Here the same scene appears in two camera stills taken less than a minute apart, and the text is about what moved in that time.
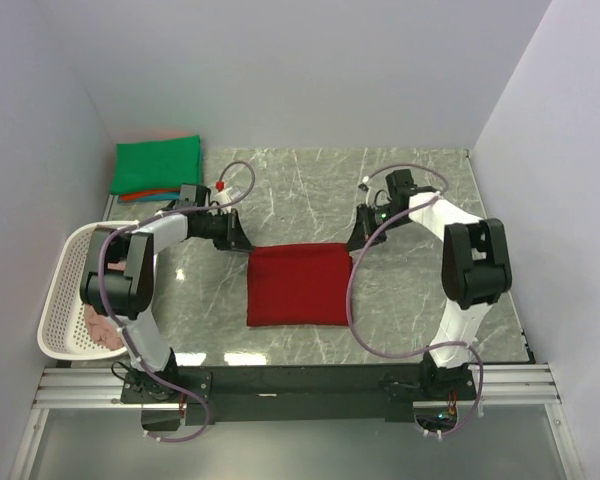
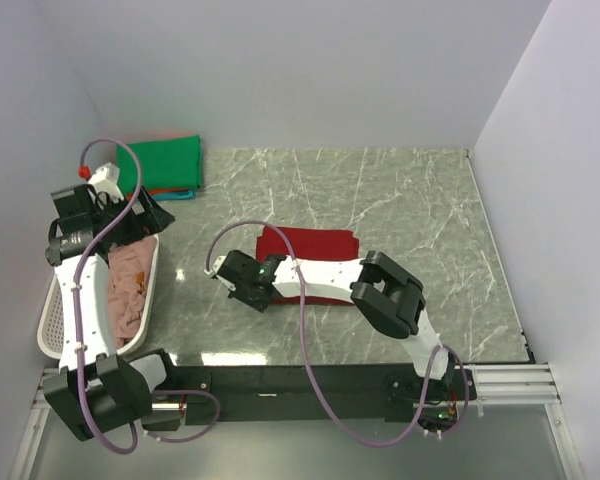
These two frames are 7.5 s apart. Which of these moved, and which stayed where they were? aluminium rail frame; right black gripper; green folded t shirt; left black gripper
Moved: right black gripper; left black gripper
Stayed: aluminium rail frame; green folded t shirt
